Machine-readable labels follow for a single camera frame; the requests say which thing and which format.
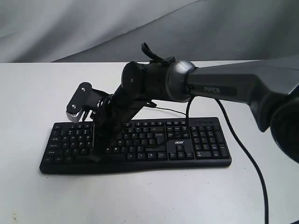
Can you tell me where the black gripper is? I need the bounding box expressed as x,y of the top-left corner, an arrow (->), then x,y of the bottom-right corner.
89,87 -> 151,162

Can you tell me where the black acer keyboard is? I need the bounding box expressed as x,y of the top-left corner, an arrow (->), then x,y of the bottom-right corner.
39,117 -> 232,175

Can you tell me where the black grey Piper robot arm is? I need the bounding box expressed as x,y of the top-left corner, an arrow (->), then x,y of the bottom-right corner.
93,56 -> 299,161

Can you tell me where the grey backdrop cloth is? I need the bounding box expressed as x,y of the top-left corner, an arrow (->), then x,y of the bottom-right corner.
0,0 -> 299,63

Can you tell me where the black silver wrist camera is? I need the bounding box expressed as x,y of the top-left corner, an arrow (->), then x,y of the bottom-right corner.
66,82 -> 109,123

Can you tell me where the black USB cable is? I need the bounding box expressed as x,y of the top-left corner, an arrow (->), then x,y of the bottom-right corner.
142,104 -> 190,119

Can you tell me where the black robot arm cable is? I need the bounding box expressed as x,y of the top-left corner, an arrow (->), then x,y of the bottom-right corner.
185,96 -> 269,224

